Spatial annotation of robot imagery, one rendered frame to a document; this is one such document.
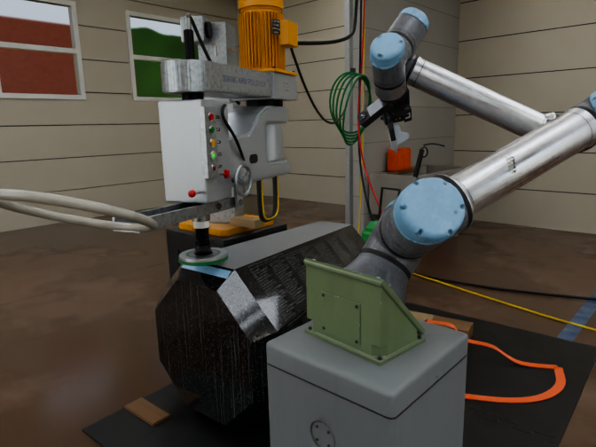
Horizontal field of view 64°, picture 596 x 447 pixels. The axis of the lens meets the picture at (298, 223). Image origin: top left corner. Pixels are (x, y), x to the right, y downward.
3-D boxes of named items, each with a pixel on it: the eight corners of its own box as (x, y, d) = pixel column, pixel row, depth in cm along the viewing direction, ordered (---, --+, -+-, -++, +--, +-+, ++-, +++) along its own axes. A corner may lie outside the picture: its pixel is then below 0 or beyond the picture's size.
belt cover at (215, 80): (258, 108, 279) (257, 79, 275) (298, 106, 269) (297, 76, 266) (148, 103, 192) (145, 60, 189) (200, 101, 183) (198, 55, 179)
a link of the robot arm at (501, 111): (576, 143, 150) (381, 54, 153) (604, 122, 138) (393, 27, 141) (567, 173, 146) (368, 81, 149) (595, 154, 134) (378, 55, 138)
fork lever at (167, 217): (211, 205, 234) (211, 194, 233) (246, 207, 226) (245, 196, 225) (105, 231, 171) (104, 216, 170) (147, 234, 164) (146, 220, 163)
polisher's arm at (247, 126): (260, 190, 281) (256, 105, 271) (295, 192, 272) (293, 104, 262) (184, 212, 215) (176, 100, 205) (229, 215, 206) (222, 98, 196)
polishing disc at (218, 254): (237, 254, 214) (237, 251, 214) (199, 265, 198) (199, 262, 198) (207, 247, 227) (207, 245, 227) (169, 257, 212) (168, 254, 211)
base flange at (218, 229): (176, 228, 326) (176, 221, 325) (229, 216, 363) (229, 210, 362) (223, 237, 296) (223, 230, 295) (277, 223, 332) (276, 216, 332)
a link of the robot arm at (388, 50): (411, 33, 124) (394, 58, 121) (412, 69, 134) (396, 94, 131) (380, 27, 128) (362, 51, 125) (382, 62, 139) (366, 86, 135)
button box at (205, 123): (214, 176, 199) (209, 106, 193) (219, 176, 198) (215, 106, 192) (202, 178, 192) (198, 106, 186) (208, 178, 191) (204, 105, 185)
